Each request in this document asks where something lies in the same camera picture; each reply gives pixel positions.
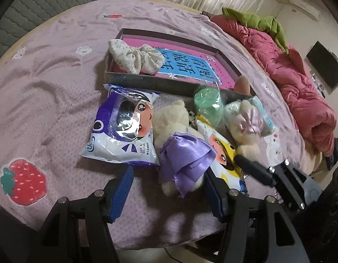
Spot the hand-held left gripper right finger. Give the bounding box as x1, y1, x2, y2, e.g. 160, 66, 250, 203
203, 168, 308, 263

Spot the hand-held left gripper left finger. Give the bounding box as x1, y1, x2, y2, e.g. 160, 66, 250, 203
34, 165, 134, 263

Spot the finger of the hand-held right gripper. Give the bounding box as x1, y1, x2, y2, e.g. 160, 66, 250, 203
233, 154, 276, 188

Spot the yellow wet wipes packet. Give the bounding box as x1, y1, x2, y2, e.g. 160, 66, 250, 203
195, 115, 248, 195

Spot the teddy bear with pink bow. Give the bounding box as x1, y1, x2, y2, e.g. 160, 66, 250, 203
225, 99, 264, 159

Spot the purple wet wipes packet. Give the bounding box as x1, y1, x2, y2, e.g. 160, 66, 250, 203
79, 84, 162, 167

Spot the blue-green tissue packet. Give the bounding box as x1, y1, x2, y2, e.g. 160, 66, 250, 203
250, 96, 278, 138

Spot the pale green tissue packet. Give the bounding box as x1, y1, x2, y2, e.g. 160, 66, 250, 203
223, 101, 242, 126

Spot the green plastic bag roll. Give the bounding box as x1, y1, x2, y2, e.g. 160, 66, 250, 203
193, 84, 224, 128

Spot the leopard print scrunchie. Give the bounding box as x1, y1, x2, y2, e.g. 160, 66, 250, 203
187, 110, 198, 128

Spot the teddy bear with purple bow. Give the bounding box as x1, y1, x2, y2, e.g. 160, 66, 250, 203
152, 99, 217, 198

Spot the peach round puff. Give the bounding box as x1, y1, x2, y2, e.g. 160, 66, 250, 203
234, 75, 252, 95

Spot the grey shallow box pink inside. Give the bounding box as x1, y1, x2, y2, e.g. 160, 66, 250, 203
104, 28, 257, 100

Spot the pink quilt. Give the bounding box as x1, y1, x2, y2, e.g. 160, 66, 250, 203
210, 15, 338, 156

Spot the black television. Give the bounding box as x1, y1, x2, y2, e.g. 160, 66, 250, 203
306, 41, 338, 89

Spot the white floral scrunchie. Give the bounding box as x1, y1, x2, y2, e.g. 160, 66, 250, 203
108, 39, 165, 75

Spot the green blanket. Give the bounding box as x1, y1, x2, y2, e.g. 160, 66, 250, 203
222, 7, 289, 55

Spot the white air conditioner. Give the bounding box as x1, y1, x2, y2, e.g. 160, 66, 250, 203
288, 0, 322, 20

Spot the grey quilted headboard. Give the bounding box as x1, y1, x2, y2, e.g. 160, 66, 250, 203
0, 0, 126, 66

